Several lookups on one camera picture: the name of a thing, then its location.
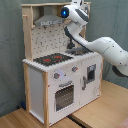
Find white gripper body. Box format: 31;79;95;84
71;0;84;7

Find toy microwave with door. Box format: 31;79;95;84
65;3;89;22

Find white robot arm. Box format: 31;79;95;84
61;0;128;77

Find wooden toy kitchen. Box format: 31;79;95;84
22;3;100;128

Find grey range hood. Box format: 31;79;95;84
35;6;63;27

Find black toy faucet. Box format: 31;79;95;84
67;33;81;49

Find grey toy sink basin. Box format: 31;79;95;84
65;47;93;56

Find black stovetop red burners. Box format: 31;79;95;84
34;53;71;66

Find right red stove knob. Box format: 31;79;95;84
72;66;78;72

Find red stove knob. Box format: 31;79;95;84
54;73;60;79
72;66;78;72

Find white fridge door with dispenser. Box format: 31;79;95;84
80;56;102;105

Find left red stove knob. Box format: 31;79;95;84
54;73;60;79

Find oven door with handle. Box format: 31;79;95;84
55;80;74;112

